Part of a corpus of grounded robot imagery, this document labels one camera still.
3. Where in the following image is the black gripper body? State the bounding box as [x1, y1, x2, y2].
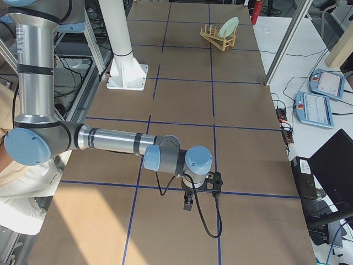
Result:
[181, 181, 196, 194]

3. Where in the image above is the light green plate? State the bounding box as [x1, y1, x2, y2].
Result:
[218, 17, 239, 38]

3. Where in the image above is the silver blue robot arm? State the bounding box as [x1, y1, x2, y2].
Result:
[1, 1, 220, 210]

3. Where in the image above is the black computer box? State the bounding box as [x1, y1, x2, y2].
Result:
[291, 156, 326, 200]

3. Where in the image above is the orange black power strip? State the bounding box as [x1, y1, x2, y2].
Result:
[276, 107, 294, 145]

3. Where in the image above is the near blue teach pendant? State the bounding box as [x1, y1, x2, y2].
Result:
[295, 91, 334, 129]

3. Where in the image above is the blue teach pendant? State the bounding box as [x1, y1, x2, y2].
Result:
[309, 68, 345, 100]
[295, 91, 334, 129]

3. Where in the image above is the wooden dish rack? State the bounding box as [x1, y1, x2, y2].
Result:
[199, 24, 236, 51]

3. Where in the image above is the person in white clothes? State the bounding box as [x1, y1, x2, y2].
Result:
[1, 84, 62, 235]

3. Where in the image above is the far blue teach pendant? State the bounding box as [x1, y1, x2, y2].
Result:
[309, 68, 345, 100]

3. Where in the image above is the red fire extinguisher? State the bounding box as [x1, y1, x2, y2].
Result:
[251, 0, 263, 25]

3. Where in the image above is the wooden board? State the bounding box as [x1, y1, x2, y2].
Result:
[325, 22, 353, 68]

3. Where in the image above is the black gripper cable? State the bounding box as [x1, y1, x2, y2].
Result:
[155, 171, 223, 239]

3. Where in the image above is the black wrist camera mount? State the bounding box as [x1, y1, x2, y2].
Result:
[199, 172, 223, 194]

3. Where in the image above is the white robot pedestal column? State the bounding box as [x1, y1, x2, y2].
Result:
[99, 0, 148, 91]

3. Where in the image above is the aluminium frame post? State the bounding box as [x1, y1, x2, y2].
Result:
[264, 0, 313, 86]

